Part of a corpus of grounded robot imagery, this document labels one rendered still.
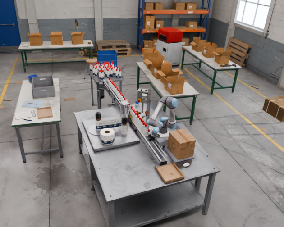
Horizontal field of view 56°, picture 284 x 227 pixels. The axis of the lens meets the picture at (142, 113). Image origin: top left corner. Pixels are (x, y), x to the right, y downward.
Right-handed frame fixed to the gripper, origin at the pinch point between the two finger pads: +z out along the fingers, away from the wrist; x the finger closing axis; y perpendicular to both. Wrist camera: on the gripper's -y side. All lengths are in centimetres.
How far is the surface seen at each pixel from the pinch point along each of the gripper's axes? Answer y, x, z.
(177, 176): -7, 63, -25
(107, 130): 54, -32, 8
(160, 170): 10, 49, -17
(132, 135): 18.0, -21.3, 18.7
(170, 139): -20.2, 10.3, -16.3
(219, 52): -353, -285, 156
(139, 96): -1, -67, -13
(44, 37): 83, -680, 442
